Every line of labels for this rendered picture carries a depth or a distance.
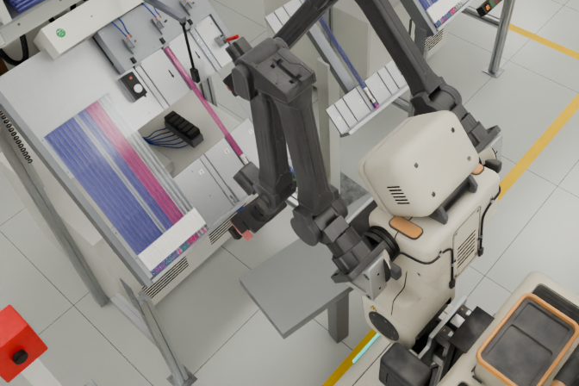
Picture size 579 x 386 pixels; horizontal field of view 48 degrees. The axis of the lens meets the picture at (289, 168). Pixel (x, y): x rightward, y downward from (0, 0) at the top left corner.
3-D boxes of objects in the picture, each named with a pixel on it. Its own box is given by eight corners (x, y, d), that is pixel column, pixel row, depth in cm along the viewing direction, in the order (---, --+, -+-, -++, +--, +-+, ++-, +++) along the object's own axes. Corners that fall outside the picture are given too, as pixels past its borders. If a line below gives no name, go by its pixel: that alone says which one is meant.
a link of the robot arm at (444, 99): (461, 128, 151) (471, 117, 154) (435, 94, 150) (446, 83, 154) (434, 142, 159) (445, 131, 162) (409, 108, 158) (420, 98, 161)
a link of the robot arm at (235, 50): (261, 71, 182) (280, 58, 187) (237, 37, 181) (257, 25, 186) (240, 86, 192) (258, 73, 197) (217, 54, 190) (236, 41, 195)
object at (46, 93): (230, 59, 214) (237, 56, 210) (66, 180, 186) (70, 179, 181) (171, -29, 206) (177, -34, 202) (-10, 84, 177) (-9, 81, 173)
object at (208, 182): (295, 149, 222) (300, 148, 219) (146, 278, 193) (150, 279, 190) (264, 102, 217) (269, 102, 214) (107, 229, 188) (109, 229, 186)
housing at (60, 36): (177, -16, 208) (194, -31, 196) (50, 65, 187) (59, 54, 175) (163, -38, 206) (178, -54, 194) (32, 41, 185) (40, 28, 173)
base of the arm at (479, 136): (474, 158, 149) (502, 128, 154) (452, 130, 149) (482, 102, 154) (451, 165, 157) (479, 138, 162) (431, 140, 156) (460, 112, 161)
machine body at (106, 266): (260, 220, 290) (244, 124, 242) (140, 330, 260) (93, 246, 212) (166, 150, 320) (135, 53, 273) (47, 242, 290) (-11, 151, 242)
